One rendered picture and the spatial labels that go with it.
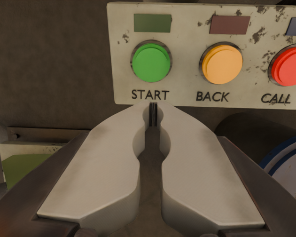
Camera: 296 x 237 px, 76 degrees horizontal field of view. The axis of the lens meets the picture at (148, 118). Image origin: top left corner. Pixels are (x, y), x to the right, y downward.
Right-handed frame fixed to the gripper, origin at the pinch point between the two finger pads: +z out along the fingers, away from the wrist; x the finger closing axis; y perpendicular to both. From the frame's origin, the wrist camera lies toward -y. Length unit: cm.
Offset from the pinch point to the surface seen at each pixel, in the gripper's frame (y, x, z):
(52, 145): 43, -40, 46
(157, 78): 1.7, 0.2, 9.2
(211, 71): 0.9, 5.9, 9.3
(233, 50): -1.2, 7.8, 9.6
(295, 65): 0.1, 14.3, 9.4
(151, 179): 66, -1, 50
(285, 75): 1.2, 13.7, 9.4
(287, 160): 23.7, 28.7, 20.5
